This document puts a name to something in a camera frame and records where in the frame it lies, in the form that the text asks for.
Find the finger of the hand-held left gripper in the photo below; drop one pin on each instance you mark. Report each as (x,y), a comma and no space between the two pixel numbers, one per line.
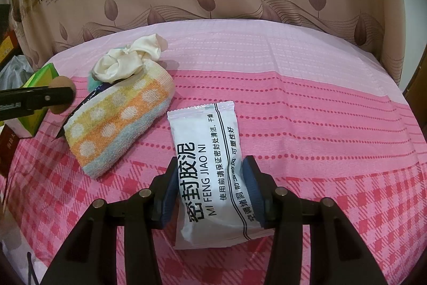
(40,96)

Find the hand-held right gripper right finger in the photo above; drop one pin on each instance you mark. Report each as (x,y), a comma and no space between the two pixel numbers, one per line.
(253,191)

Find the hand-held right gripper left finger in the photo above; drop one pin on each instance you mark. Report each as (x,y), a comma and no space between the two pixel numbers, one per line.
(168,195)

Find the beige makeup sponge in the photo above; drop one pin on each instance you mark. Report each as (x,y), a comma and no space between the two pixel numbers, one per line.
(61,83)

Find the white sealing putty packet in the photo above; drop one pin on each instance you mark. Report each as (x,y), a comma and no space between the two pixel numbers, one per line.
(206,144)

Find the red and gold tin box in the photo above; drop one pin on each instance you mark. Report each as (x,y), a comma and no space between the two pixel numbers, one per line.
(8,151)

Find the cream satin scrunchie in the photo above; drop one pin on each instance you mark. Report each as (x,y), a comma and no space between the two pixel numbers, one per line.
(113,66)

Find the striped dotted towel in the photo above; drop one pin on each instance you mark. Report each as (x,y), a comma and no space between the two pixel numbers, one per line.
(116,124)

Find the green tissue box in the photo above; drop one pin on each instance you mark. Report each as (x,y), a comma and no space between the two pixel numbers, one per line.
(43,74)

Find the grey plastic bag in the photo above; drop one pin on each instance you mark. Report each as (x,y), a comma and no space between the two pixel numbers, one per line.
(16,71)

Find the red cardboard box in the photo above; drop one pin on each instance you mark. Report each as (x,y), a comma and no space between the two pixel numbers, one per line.
(6,44)

